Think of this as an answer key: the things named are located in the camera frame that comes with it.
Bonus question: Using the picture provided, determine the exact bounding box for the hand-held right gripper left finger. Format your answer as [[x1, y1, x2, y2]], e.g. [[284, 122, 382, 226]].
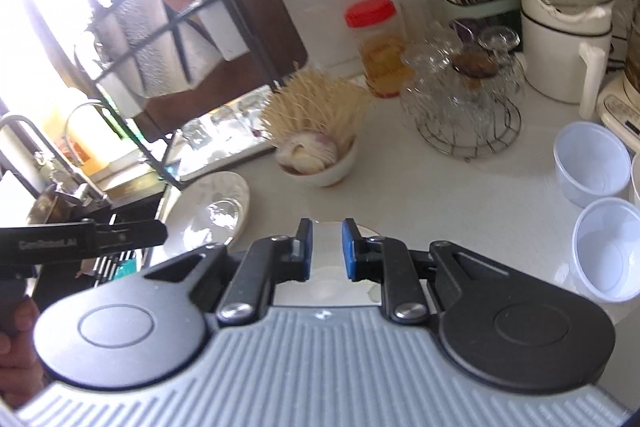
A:
[[145, 218, 314, 327]]

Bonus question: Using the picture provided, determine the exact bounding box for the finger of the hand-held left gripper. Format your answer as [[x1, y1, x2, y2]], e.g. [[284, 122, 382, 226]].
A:
[[92, 219, 169, 259]]

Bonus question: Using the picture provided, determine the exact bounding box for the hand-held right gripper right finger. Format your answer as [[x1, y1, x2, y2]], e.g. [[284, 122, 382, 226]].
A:
[[341, 217, 503, 327]]

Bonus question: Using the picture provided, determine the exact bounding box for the white plate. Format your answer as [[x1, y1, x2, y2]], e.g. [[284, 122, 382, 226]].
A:
[[164, 171, 251, 254], [270, 219, 401, 308]]

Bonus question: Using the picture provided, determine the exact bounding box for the person's left hand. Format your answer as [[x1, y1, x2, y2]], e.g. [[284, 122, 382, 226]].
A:
[[0, 294, 42, 410]]

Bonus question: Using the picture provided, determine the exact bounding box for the white bowl with garlic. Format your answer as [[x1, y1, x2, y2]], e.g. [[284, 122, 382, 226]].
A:
[[276, 131, 359, 188]]

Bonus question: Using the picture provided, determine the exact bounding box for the metal faucet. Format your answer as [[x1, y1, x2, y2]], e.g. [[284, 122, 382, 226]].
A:
[[0, 101, 113, 210]]

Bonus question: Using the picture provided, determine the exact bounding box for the yellow bottle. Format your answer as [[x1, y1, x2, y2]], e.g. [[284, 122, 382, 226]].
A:
[[64, 106, 112, 175]]

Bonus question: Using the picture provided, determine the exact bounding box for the glass tray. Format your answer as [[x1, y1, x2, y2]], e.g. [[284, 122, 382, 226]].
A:
[[172, 86, 282, 182]]

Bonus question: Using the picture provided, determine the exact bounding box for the white patterned cloth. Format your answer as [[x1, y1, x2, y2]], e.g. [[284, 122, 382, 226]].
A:
[[94, 0, 247, 118]]

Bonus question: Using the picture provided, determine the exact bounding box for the red lid plastic jar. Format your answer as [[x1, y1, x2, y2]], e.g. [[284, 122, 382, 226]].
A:
[[344, 0, 410, 98]]

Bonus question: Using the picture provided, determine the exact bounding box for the brown cutting board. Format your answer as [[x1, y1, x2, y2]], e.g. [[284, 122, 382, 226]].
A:
[[127, 0, 309, 144]]

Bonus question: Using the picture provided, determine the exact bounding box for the white plastic bowl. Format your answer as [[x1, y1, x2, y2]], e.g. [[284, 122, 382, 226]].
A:
[[553, 121, 633, 208], [571, 197, 640, 304], [629, 152, 640, 208]]

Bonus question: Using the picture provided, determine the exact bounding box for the white electric pot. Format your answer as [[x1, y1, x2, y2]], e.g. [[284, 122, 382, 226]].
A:
[[516, 0, 617, 120]]

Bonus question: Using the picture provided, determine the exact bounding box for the glass health kettle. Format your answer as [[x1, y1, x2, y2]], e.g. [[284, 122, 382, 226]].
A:
[[596, 0, 640, 138]]

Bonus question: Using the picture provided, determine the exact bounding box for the wire cup rack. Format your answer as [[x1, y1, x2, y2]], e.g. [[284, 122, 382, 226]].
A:
[[400, 72, 523, 160]]

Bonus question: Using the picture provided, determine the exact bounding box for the black wire dish rack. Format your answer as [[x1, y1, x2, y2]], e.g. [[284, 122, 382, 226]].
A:
[[74, 0, 282, 188]]

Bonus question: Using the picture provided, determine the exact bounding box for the wire rack with glasses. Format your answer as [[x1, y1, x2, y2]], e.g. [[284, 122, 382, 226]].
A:
[[399, 19, 527, 128]]

